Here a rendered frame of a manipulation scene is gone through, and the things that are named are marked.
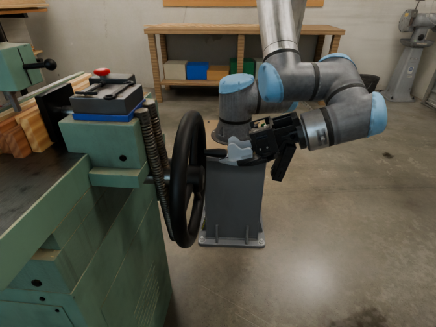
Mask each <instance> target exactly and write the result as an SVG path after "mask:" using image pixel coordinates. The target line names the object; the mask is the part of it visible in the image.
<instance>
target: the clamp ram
mask: <svg viewBox="0 0 436 327"><path fill-rule="evenodd" d="M72 95H74V92H73V88H72V85H71V83H70V82H65V83H63V84H60V85H58V86H56V87H54V88H51V89H50V90H47V91H45V92H43V93H41V94H39V95H37V96H34V98H35V100H36V103H37V105H38V108H39V111H40V113H41V115H42V118H43V122H44V123H45V126H46V129H47V131H48V133H49V137H50V139H51V141H52V142H60V141H61V140H63V136H62V133H61V130H60V127H59V125H58V122H59V121H61V120H62V119H63V118H65V117H67V116H68V115H69V114H72V113H73V109H72V106H71V103H70V100H69V97H71V96H72Z"/></svg>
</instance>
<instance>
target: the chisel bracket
mask: <svg viewBox="0 0 436 327"><path fill-rule="evenodd" d="M30 63H37V61H36V58H35V56H34V53H33V50H32V47H31V45H30V44H29V43H0V91H3V92H4V94H5V95H13V94H16V93H17V91H21V90H24V89H25V88H28V87H31V86H33V85H35V84H38V83H40V82H43V78H42V74H41V73H40V69H28V70H24V69H23V64H30Z"/></svg>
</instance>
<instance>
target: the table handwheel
mask: <svg viewBox="0 0 436 327"><path fill-rule="evenodd" d="M205 149H206V131H205V126H204V121H203V118H202V116H201V114H200V113H199V112H198V111H196V110H189V111H188V112H186V113H185V114H184V116H183V117H182V119H181V121H180V124H179V126H178V130H177V132H176V137H175V142H174V146H173V153H172V158H171V168H170V169H164V168H163V174H164V179H165V180H164V182H165V183H164V184H165V185H169V213H170V221H171V229H172V233H173V237H174V239H175V241H176V243H177V245H178V246H179V247H181V248H189V247H191V246H192V245H193V244H194V242H195V240H196V238H197V235H198V232H199V228H200V222H201V219H202V211H203V206H204V196H205V188H206V161H207V156H205V155H204V150H205ZM188 159H189V164H188ZM144 184H154V179H153V177H152V173H151V171H150V172H149V174H148V175H147V177H146V179H145V181H144ZM192 192H193V193H194V198H193V206H192V211H191V217H190V220H189V224H188V225H187V219H186V211H187V208H188V204H189V200H190V198H191V194H192Z"/></svg>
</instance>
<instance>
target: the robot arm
mask: <svg viewBox="0 0 436 327"><path fill-rule="evenodd" d="M306 2H307V0H256V3H257V9H258V20H259V26H260V36H261V47H262V53H263V63H262V65H261V66H260V67H259V70H258V79H256V80H254V76H253V75H251V74H246V73H238V74H233V75H228V76H225V77H223V78H222V79H221V80H220V83H219V122H218V124H217V127H216V129H215V137H216V138H217V139H218V140H220V141H223V142H226V143H228V146H227V149H228V154H227V157H225V158H220V159H219V162H220V163H223V164H228V165H238V166H239V167H241V166H254V165H259V164H262V163H267V162H269V161H271V160H274V159H275V161H274V163H273V165H272V167H271V176H272V180H274V181H278V182H281V181H282V179H283V177H284V176H285V172H286V171H287V168H288V166H289V164H290V161H291V159H292V157H293V155H294V153H295V150H296V148H297V146H296V143H299V145H300V149H306V148H307V147H308V150H309V151H314V150H317V149H322V148H325V147H330V146H333V145H338V144H341V143H346V142H349V141H354V140H357V139H361V138H369V137H370V136H373V135H377V134H380V133H382V132H383V131H384V130H385V128H386V125H387V107H386V103H385V100H384V98H383V96H382V95H381V93H379V92H375V91H374V92H372V93H370V94H369V93H368V90H367V88H366V87H365V85H364V83H363V81H362V79H361V77H360V75H359V73H358V71H357V67H356V65H355V63H354V62H353V61H352V60H351V59H350V57H349V56H347V55H345V54H343V53H332V54H329V55H326V56H324V57H323V58H321V59H320V60H319V61H318V62H301V59H300V53H299V51H298V42H299V38H300V32H301V28H302V22H303V19H304V13H305V9H306ZM299 101H324V102H325V105H326V106H325V107H322V108H318V109H315V110H311V111H308V112H304V113H301V114H300V120H299V118H298V116H297V113H296V112H292V111H293V110H294V109H295V108H296V107H297V105H298V102H299ZM288 112H291V113H289V114H285V115H281V116H278V117H274V118H271V117H270V116H268V117H264V118H261V119H257V120H254V121H252V114H284V113H288ZM261 120H265V123H266V124H265V123H263V124H261V126H260V127H259V126H258V124H254V122H257V121H261ZM254 151H255V154H253V153H254Z"/></svg>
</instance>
